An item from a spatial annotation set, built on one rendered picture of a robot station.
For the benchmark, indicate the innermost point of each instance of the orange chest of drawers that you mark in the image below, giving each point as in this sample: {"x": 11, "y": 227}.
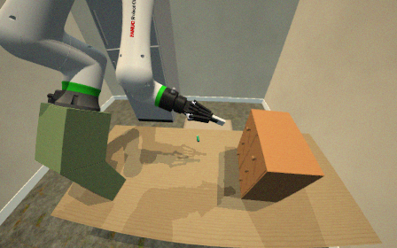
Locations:
{"x": 290, "y": 164}

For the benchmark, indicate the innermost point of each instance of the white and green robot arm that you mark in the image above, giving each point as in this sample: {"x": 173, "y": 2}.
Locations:
{"x": 33, "y": 30}

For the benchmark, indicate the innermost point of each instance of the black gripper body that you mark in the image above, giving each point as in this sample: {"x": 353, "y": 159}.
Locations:
{"x": 182, "y": 105}

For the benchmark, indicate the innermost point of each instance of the brown wooden drawer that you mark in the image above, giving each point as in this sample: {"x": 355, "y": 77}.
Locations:
{"x": 240, "y": 154}
{"x": 257, "y": 159}
{"x": 249, "y": 172}
{"x": 250, "y": 129}
{"x": 242, "y": 180}
{"x": 245, "y": 143}

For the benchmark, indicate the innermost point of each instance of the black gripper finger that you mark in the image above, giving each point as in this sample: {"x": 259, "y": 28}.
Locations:
{"x": 203, "y": 109}
{"x": 203, "y": 117}

